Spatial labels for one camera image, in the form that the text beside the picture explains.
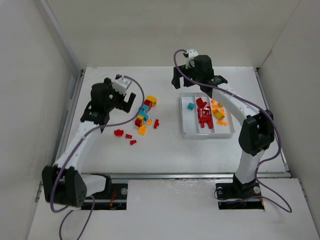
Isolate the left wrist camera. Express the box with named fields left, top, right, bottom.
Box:
left=112, top=74, right=132, bottom=96

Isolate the teal lego in tray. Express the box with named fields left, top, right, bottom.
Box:
left=187, top=102, right=195, bottom=111

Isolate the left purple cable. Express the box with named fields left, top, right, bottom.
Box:
left=50, top=75, right=145, bottom=240

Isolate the red cross lego piece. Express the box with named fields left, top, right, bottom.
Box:
left=153, top=119, right=160, bottom=129

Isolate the white divided tray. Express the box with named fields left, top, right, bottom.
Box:
left=180, top=92, right=235, bottom=139

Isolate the red round lego piece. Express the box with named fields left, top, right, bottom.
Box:
left=114, top=129, right=124, bottom=137

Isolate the red curved lego brick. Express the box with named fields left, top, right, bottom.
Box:
left=135, top=118, right=143, bottom=128

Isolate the yellow lego block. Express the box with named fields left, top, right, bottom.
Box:
left=212, top=109, right=225, bottom=121

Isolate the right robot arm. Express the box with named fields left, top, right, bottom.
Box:
left=171, top=49, right=275, bottom=190

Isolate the purple cable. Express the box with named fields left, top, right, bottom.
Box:
left=173, top=49, right=293, bottom=213
left=50, top=75, right=145, bottom=240

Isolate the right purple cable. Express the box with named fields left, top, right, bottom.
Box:
left=173, top=49, right=293, bottom=213

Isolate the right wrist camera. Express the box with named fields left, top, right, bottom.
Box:
left=183, top=48, right=199, bottom=69

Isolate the large red lego assembly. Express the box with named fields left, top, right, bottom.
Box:
left=196, top=97, right=214, bottom=129

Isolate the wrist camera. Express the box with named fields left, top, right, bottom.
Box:
left=112, top=74, right=132, bottom=96
left=183, top=48, right=199, bottom=69

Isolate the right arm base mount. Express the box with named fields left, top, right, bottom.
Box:
left=214, top=181, right=265, bottom=210

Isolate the large teal lego assembly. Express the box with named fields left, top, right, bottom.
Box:
left=137, top=104, right=149, bottom=121

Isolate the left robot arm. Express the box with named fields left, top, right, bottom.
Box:
left=41, top=75, right=137, bottom=213

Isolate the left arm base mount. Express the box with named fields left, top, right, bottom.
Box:
left=81, top=174, right=128, bottom=211

